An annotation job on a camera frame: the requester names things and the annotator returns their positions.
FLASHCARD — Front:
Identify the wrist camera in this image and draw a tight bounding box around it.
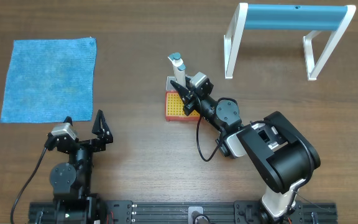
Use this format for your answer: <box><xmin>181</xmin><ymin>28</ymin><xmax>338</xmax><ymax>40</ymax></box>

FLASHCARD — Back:
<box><xmin>51</xmin><ymin>122</ymin><xmax>78</xmax><ymax>141</ymax></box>
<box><xmin>189</xmin><ymin>72</ymin><xmax>209</xmax><ymax>90</ymax></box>

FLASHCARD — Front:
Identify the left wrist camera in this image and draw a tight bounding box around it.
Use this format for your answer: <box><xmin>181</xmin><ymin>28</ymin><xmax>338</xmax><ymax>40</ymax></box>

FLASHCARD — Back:
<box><xmin>51</xmin><ymin>122</ymin><xmax>78</xmax><ymax>141</ymax></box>

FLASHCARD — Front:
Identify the white pipette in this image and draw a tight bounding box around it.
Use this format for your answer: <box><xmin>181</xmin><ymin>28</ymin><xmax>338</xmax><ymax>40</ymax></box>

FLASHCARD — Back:
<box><xmin>167</xmin><ymin>52</ymin><xmax>188</xmax><ymax>90</ymax></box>

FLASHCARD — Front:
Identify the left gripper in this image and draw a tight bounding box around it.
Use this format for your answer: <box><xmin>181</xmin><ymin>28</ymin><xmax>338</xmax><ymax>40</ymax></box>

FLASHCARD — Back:
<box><xmin>44</xmin><ymin>109</ymin><xmax>114</xmax><ymax>154</ymax></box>

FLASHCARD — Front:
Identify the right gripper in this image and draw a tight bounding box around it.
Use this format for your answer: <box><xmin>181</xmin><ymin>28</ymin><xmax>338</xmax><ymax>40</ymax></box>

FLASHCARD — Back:
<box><xmin>170</xmin><ymin>77</ymin><xmax>214</xmax><ymax>117</ymax></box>

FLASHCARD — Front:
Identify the white and blue stand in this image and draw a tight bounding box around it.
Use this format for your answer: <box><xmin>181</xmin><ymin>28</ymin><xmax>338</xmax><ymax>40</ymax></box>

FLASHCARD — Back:
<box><xmin>223</xmin><ymin>2</ymin><xmax>357</xmax><ymax>82</ymax></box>

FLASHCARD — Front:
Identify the black cable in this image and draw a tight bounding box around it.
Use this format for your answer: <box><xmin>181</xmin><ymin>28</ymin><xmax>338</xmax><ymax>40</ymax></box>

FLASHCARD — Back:
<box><xmin>9</xmin><ymin>146</ymin><xmax>48</xmax><ymax>224</ymax></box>
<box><xmin>195</xmin><ymin>96</ymin><xmax>239</xmax><ymax>163</ymax></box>

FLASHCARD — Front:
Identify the mounting rail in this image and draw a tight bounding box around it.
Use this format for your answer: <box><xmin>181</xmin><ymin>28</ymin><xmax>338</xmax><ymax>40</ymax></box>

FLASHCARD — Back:
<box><xmin>29</xmin><ymin>200</ymin><xmax>339</xmax><ymax>224</ymax></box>

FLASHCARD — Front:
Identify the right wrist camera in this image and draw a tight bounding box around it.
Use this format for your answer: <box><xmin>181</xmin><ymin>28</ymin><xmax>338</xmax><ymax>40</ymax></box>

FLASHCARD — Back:
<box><xmin>189</xmin><ymin>72</ymin><xmax>209</xmax><ymax>90</ymax></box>

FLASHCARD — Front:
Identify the red and yellow tip box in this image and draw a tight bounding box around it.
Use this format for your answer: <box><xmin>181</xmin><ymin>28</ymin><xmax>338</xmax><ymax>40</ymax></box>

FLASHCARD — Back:
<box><xmin>165</xmin><ymin>75</ymin><xmax>203</xmax><ymax>123</ymax></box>

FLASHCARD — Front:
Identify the blue cloth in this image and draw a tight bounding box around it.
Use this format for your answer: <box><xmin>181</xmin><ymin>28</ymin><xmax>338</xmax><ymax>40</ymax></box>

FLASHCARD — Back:
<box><xmin>0</xmin><ymin>37</ymin><xmax>98</xmax><ymax>124</ymax></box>

